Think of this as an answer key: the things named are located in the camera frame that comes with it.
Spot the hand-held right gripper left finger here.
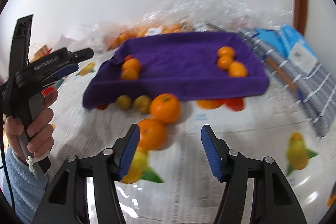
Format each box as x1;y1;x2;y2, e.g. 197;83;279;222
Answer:
31;124;141;224

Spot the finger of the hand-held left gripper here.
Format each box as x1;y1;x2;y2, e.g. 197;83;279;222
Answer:
69;48;94;60
42;63;79;84

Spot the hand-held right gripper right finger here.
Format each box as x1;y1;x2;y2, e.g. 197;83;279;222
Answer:
201;124;307;224

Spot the large orange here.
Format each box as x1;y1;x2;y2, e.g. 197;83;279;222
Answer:
136;118;168;151
150;93;181;124

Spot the purple cloth-lined tray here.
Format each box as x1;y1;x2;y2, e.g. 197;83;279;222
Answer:
83;31;270;109

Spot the person's left forearm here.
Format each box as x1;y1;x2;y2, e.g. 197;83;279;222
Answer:
3;147;49;224

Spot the person's left hand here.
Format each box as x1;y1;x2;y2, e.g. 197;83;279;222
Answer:
5;89;59;160

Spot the white plastic bag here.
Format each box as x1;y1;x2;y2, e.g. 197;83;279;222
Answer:
54;35;79;52

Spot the red paper bag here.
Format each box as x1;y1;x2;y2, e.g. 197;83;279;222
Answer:
28;44;57;96

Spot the fruit-print tablecloth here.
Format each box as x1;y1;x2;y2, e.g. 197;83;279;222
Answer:
47;51;336;224

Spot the small yellowish citrus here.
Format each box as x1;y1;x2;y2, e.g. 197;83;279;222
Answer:
133;95;152;114
116;95;132;110

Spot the clear bag of oranges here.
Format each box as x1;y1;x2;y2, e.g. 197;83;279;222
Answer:
105;23;195;50

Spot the brown flat board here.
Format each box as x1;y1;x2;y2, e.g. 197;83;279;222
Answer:
265;55;300;92

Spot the grey checkered cloth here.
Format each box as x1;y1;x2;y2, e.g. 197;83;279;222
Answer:
236;27;336;138

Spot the blue star-shaped paper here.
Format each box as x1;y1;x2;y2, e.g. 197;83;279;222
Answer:
255;28;286;56

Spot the crumpled clear plastic bag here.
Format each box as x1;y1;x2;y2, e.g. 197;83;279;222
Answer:
142;0;292;33

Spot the blue white tissue pack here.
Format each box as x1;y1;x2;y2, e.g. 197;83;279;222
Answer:
278;23;318;73

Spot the white cable tie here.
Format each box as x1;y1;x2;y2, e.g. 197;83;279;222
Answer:
26;156;36;172

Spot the black cable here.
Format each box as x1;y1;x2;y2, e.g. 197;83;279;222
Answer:
1;114;17;214

